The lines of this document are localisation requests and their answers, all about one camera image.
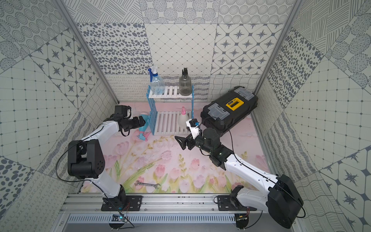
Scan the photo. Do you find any right circuit board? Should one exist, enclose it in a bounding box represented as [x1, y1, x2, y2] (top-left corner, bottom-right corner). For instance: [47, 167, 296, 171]
[234, 214, 249, 230]

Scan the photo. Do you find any left circuit board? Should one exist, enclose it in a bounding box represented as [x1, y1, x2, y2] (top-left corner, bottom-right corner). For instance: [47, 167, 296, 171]
[111, 214, 128, 223]

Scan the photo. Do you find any silver open-end wrench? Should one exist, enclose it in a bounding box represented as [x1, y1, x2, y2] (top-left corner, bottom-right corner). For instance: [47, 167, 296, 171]
[134, 181, 161, 189]

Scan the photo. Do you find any aluminium rail frame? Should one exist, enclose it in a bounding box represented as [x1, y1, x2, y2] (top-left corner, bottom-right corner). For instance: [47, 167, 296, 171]
[59, 192, 299, 215]

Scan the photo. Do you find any clear spray bottle blue nozzle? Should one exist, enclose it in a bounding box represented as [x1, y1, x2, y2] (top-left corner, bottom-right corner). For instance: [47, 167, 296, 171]
[148, 66, 165, 95]

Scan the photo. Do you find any smoky grey spray bottle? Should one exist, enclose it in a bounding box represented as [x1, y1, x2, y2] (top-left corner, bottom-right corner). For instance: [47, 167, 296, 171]
[179, 68, 192, 96]

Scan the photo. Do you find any teal spray bottle pink nozzle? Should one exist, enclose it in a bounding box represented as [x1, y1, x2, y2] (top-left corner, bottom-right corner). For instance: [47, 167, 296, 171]
[137, 113, 150, 142]

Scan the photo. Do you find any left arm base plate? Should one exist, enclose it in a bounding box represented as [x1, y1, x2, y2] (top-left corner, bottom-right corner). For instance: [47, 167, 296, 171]
[101, 195, 143, 211]

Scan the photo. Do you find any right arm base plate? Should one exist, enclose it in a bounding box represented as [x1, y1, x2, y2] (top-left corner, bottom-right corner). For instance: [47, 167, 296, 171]
[214, 195, 248, 212]

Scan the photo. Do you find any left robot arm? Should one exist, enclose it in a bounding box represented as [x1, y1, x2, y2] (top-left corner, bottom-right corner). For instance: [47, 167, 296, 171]
[67, 105, 146, 207]

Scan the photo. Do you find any black toolbox yellow latch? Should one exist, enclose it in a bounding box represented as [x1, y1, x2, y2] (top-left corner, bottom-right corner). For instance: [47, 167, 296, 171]
[201, 86, 259, 136]

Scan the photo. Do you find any circuit board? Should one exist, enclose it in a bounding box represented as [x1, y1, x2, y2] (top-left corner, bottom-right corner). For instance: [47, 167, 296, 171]
[234, 214, 249, 230]
[111, 214, 128, 223]

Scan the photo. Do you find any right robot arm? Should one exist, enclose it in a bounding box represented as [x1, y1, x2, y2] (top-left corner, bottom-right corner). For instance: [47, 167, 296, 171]
[175, 128, 304, 229]

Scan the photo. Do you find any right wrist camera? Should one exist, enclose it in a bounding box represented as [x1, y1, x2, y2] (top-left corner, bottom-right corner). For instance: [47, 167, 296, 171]
[186, 119, 201, 139]

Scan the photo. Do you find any blue and white slatted shelf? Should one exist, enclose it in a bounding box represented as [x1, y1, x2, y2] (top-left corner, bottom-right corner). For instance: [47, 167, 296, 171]
[146, 86, 194, 135]

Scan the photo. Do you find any white spray bottle pink nozzle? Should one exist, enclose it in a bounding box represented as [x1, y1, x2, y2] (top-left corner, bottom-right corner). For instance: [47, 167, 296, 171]
[178, 106, 189, 129]

